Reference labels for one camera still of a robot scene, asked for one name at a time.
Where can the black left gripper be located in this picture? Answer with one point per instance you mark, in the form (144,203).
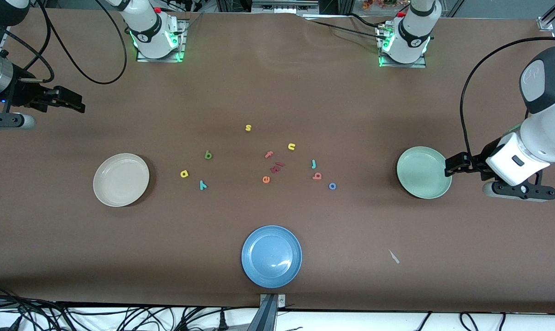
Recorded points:
(478,162)

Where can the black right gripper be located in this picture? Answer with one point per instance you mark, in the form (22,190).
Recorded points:
(25,93)

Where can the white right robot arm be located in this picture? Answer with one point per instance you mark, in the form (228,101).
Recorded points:
(149,32)

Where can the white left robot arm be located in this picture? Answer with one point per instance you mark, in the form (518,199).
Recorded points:
(551,138)

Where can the light green plate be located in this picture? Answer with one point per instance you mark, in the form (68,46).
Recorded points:
(422,172)

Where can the beige brown plate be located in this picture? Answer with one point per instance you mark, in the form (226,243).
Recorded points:
(121,179)

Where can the white paper scrap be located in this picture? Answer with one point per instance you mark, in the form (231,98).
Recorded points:
(393,256)

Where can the orange artificial flowers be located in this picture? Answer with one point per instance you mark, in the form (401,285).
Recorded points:
(378,3)

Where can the brown table cover sheet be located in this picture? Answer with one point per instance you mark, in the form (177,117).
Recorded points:
(277,92)

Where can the blue plate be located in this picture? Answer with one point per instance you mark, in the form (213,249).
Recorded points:
(270,255)

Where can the grey power strip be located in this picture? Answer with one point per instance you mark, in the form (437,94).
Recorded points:
(282,7)

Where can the black power plug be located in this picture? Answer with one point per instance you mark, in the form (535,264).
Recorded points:
(222,321)

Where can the aluminium frame profile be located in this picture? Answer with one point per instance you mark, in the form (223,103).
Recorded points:
(546,22)
(3,41)

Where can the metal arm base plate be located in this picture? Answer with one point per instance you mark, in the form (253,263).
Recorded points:
(406,65)
(158,60)

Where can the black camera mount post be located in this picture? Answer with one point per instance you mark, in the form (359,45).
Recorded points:
(266,317)

